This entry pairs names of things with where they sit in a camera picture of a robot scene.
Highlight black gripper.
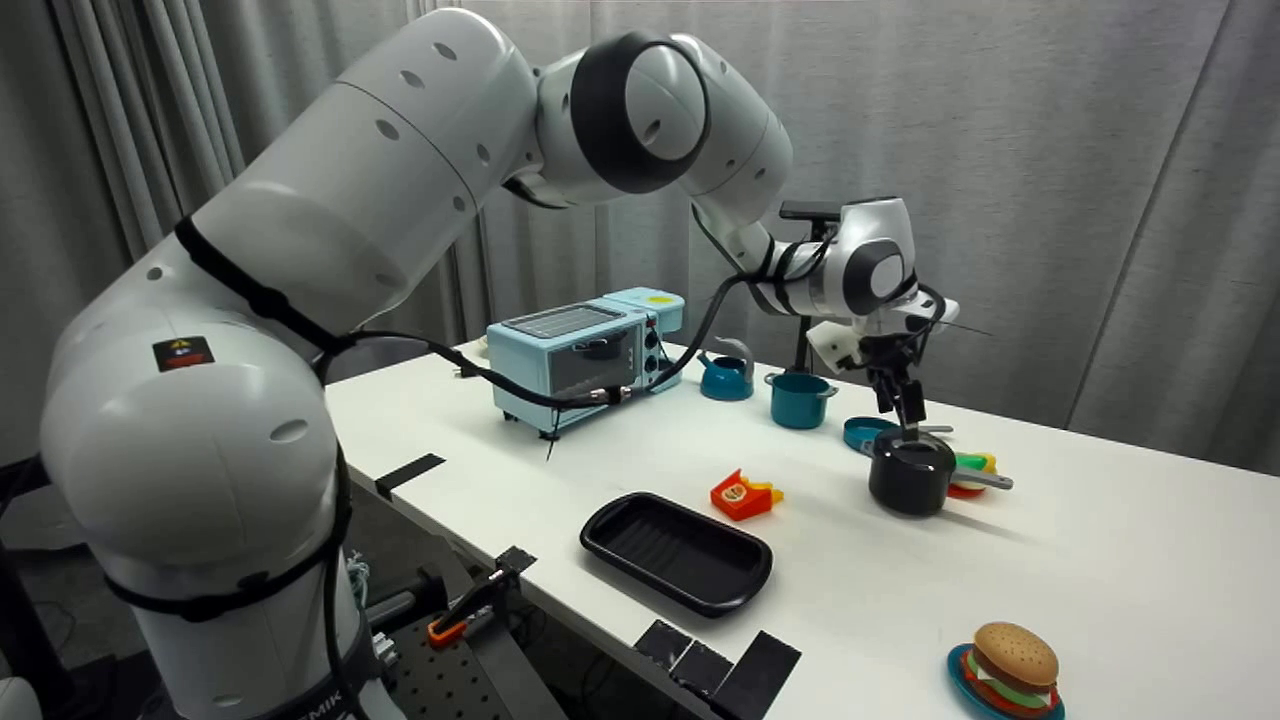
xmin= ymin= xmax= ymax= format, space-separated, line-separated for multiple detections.
xmin=860 ymin=331 xmax=937 ymax=428

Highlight clear glass pot lid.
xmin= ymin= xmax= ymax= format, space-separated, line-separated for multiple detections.
xmin=871 ymin=421 xmax=959 ymax=482

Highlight black toy pot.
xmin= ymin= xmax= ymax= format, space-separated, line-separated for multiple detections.
xmin=862 ymin=426 xmax=1016 ymax=521

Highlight teal toy pot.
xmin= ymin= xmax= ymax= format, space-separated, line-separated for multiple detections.
xmin=763 ymin=369 xmax=840 ymax=432

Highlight black ribbed grill pan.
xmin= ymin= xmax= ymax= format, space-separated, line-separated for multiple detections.
xmin=576 ymin=487 xmax=776 ymax=621

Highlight teal toy kettle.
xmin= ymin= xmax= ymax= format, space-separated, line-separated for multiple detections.
xmin=697 ymin=335 xmax=759 ymax=406

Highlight red toy fries box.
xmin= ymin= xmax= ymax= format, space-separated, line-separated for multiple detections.
xmin=708 ymin=467 xmax=788 ymax=526

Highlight toy hamburger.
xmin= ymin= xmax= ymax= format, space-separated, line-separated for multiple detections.
xmin=959 ymin=621 xmax=1062 ymax=718

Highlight small teal plate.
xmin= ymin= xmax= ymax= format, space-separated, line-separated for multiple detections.
xmin=945 ymin=639 xmax=1067 ymax=720

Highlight grey curtain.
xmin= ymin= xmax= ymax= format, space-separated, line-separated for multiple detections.
xmin=0 ymin=0 xmax=1280 ymax=475

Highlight large black tape square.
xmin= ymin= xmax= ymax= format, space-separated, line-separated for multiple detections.
xmin=712 ymin=628 xmax=802 ymax=720

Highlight small black tape square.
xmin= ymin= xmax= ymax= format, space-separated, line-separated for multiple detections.
xmin=666 ymin=636 xmax=731 ymax=700
xmin=630 ymin=621 xmax=693 ymax=672

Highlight light blue toy oven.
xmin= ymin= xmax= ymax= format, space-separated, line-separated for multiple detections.
xmin=482 ymin=284 xmax=693 ymax=441

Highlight black clamp orange tip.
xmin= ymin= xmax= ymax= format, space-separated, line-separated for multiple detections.
xmin=420 ymin=540 xmax=539 ymax=652

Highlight black tape strip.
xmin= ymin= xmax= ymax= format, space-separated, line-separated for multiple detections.
xmin=370 ymin=454 xmax=449 ymax=499

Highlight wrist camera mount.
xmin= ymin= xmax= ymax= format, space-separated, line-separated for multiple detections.
xmin=776 ymin=195 xmax=848 ymax=228

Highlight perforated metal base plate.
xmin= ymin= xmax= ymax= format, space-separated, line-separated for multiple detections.
xmin=384 ymin=625 xmax=573 ymax=720

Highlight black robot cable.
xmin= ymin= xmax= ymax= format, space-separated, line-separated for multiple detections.
xmin=98 ymin=213 xmax=855 ymax=720

